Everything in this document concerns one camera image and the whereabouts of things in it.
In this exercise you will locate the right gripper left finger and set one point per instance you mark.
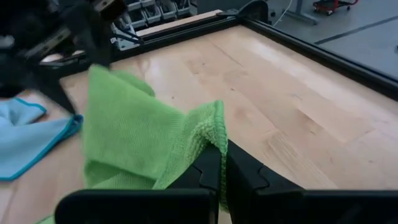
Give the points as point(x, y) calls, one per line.
point(140, 207)

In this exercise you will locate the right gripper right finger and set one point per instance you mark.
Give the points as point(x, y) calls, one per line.
point(280, 208)

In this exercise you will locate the red wheeled cart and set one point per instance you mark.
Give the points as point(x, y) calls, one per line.
point(332, 4)

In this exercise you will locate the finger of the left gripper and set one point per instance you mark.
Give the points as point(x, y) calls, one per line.
point(57, 93)
point(94, 40)

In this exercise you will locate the bright green microfiber towel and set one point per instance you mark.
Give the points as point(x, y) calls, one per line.
point(130, 133)

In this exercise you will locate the light blue microfiber towel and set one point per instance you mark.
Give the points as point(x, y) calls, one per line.
point(28, 140)

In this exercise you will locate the grey storage bin rack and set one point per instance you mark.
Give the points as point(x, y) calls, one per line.
point(152, 12)

